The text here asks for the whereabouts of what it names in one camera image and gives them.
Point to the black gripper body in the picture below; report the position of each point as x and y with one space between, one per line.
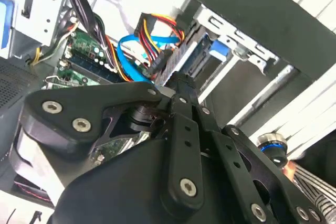
118 195

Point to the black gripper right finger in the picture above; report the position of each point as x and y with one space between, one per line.
262 171

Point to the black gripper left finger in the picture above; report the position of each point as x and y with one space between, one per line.
65 108

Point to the hard disk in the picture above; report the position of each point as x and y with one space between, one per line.
181 56

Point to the person's hand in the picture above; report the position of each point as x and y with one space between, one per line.
291 170

